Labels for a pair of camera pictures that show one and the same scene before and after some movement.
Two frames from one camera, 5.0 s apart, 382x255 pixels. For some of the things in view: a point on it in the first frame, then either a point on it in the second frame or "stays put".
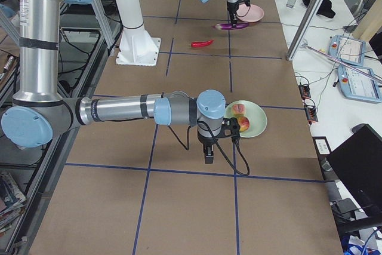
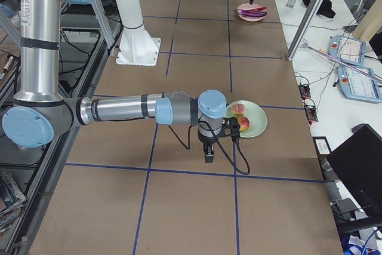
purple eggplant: x=228 y=26 -> x=251 y=14
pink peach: x=239 y=110 stays put
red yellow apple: x=244 y=123 stays put
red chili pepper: x=199 y=43 -> x=258 y=9
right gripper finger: x=208 y=155 stays put
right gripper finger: x=209 y=155 stays put
